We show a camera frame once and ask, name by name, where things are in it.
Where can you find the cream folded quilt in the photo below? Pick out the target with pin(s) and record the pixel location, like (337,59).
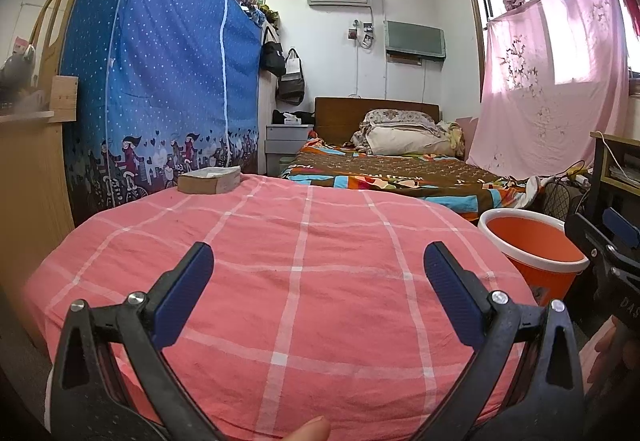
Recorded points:
(400,141)

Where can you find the pink paper card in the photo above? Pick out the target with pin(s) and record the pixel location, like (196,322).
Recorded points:
(21,43)

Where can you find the pink hanging sheet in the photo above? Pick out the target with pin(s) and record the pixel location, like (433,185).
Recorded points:
(545,96)

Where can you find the grey hanging tote bag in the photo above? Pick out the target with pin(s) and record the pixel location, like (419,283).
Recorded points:
(291,86)

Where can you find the folded floral quilt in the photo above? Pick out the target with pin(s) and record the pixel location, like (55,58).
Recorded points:
(395,117)

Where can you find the orange bucket with white rim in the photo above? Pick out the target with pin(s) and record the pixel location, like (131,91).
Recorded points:
(530,241)

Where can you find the brown wooden headboard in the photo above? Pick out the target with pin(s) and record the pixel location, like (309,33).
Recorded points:
(340,118)

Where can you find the green cloth covered television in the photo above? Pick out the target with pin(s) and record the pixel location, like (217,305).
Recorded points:
(415,41)

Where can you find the person's left hand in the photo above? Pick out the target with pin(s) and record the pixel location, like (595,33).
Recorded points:
(305,431)

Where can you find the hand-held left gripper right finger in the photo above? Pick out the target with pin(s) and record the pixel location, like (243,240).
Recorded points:
(452,293)

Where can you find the grey plush parrot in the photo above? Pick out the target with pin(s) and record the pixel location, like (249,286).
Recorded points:
(17,71)

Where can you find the pink checked blanket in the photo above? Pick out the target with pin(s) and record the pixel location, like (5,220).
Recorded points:
(300,296)

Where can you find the brown cardboard box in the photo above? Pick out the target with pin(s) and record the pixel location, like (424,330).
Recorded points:
(207,181)

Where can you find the camouflage cloth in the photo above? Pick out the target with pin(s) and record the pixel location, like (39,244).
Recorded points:
(267,16)

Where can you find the dark wooden desk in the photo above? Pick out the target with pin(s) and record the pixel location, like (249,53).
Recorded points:
(600,191)

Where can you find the person's right hand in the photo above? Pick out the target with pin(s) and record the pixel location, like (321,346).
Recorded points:
(602,346)

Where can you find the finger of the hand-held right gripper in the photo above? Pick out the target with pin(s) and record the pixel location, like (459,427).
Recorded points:
(585,236)
(620,226)

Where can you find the black hanging bag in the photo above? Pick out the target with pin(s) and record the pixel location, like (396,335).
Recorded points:
(272,58)

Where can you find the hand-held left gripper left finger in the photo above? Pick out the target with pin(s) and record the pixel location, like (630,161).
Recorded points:
(182,293)

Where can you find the blue dotted cloth wardrobe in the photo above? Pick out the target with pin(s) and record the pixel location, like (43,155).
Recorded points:
(165,46)

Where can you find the colourful patterned bedspread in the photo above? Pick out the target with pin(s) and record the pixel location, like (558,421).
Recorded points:
(390,171)

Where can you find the wooden cabinet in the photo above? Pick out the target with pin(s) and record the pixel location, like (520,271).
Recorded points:
(30,196)

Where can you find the white tissue box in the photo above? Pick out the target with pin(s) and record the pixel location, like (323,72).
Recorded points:
(291,119)

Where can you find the black electric fan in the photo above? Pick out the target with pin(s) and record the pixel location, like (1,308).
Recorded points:
(565,201)

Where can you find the grey bedside cabinet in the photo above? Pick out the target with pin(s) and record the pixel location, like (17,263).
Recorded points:
(287,146)

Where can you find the dark cloth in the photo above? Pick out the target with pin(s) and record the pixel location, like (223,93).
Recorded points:
(306,117)

